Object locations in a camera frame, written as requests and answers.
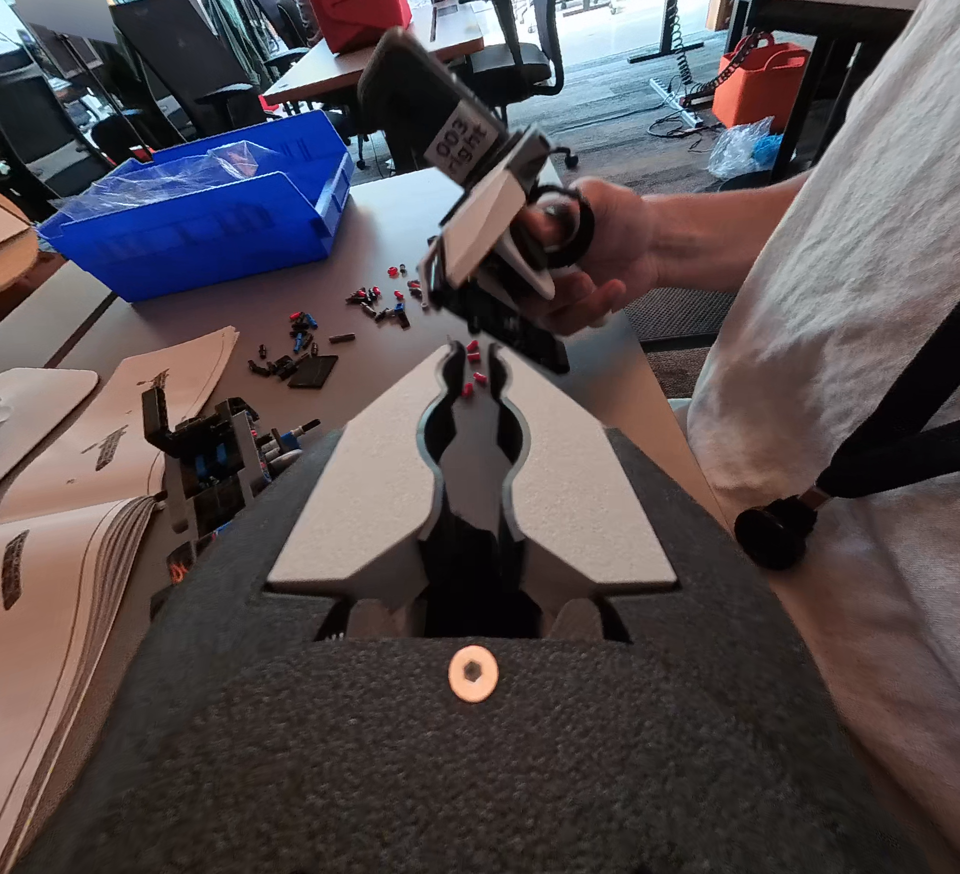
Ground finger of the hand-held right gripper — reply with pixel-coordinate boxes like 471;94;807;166
418;167;532;308

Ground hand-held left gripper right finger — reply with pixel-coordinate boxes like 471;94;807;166
487;345;680;638

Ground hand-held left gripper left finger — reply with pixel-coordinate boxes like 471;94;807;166
266;345;462;638

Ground person's right forearm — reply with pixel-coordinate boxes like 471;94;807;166
648;167;815;293

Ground scattered small lego pieces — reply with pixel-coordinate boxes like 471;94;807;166
247;262;490;404

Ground black square lego plate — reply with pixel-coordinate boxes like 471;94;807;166
288;355;339;390

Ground partly built lego vehicle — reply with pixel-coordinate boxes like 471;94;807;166
141;386;324;561

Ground lego instruction booklet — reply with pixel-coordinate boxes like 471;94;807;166
0;325;241;871

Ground person's right hand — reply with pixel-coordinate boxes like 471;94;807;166
546;178;661;336

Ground wooden office desk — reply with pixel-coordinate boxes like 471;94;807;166
262;0;486;107

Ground black office chair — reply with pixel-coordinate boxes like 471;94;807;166
456;0;573;101

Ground white power strip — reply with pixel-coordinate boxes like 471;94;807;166
648;76;707;133

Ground black high-back chair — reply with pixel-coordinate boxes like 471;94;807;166
111;0;258;134

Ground blue plastic bin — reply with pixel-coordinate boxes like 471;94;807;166
37;110;355;303

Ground crumpled clear plastic bag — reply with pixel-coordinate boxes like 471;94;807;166
705;117;783;179

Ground orange felt bag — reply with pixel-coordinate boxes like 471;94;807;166
711;34;812;131

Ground black coiled cable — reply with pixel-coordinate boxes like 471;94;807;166
669;0;699;92

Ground black shoulder strap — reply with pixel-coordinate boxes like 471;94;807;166
735;304;960;571

